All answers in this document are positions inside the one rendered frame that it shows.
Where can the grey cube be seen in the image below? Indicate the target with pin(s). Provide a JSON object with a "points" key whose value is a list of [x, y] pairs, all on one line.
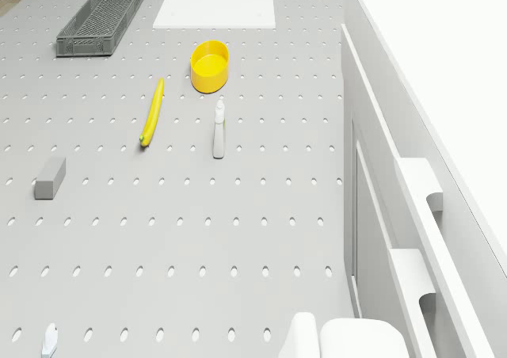
{"points": [[49, 177]]}

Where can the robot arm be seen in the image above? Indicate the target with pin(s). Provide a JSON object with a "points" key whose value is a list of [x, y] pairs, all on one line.
{"points": [[356, 340]]}

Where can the small white bottle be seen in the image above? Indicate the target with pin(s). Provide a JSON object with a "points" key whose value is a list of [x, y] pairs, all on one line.
{"points": [[218, 140]]}

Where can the dark grey basket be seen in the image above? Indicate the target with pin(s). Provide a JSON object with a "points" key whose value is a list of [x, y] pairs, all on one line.
{"points": [[101, 21]]}

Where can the banana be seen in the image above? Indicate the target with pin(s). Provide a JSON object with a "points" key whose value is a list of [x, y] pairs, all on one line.
{"points": [[153, 112]]}

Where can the yellow bowl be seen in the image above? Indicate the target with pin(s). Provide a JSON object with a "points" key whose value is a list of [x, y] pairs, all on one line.
{"points": [[210, 77]]}

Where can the white cabinet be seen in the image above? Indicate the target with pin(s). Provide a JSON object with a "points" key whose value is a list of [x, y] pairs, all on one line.
{"points": [[455, 57]]}

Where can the white board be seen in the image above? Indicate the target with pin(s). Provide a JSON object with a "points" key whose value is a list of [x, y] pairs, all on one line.
{"points": [[216, 5]]}

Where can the small pale bolt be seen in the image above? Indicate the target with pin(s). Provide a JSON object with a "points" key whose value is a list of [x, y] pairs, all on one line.
{"points": [[50, 340]]}

